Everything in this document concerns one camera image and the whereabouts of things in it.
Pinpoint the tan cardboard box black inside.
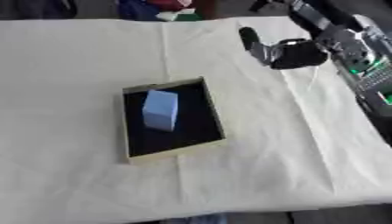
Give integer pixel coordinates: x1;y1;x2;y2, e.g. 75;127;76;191
121;76;230;165

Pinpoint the blue bag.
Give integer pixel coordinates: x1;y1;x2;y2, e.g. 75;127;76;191
117;0;163;21

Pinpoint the dark chair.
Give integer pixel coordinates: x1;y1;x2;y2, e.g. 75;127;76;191
0;0;80;20

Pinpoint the light blue rectangular block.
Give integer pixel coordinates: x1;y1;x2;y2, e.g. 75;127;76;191
141;89;181;132

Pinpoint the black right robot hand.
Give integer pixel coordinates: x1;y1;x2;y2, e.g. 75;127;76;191
237;26;330;70

